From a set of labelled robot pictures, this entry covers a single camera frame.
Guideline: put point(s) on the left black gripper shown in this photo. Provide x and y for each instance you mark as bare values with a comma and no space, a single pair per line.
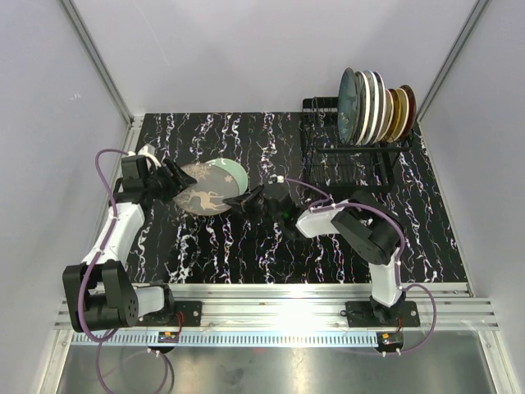
180,180

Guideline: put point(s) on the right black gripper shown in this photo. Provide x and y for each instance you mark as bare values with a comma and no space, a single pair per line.
247,199

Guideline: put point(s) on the mint green flower plate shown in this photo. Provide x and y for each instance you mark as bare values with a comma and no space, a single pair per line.
233,173

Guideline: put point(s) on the stack of plates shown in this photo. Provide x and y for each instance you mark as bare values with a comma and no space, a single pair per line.
205,198

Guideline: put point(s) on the blue glazed plate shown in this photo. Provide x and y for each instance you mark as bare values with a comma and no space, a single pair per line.
347,106

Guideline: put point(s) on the black white striped plate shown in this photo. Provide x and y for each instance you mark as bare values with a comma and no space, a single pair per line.
367,107

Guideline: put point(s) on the amber patterned glass plate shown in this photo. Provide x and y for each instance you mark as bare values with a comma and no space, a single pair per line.
393,136

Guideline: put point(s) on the dark green rimmed plate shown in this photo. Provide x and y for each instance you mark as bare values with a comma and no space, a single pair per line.
382,105

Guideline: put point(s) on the white watermelon pattern plate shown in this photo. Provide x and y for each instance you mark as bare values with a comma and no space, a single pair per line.
374,91

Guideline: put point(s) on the cream plate with black sprig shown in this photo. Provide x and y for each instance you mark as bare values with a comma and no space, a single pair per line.
404,101

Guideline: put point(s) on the red floral plate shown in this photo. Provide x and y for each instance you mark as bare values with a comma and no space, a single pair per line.
412,110

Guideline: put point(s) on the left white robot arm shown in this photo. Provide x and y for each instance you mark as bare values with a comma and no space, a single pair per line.
100,297

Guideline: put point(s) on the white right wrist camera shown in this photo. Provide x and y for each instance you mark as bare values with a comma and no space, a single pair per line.
276,179

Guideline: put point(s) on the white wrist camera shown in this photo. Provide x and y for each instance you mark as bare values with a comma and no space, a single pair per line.
149,152
276,179

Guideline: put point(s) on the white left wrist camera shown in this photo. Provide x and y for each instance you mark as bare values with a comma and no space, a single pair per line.
149,152

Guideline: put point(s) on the black wire dish rack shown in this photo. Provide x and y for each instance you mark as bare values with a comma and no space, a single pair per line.
338,168

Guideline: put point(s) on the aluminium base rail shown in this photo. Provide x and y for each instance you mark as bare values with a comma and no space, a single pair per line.
317,307

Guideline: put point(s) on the white slotted cable duct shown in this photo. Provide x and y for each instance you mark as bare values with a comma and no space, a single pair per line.
244,339

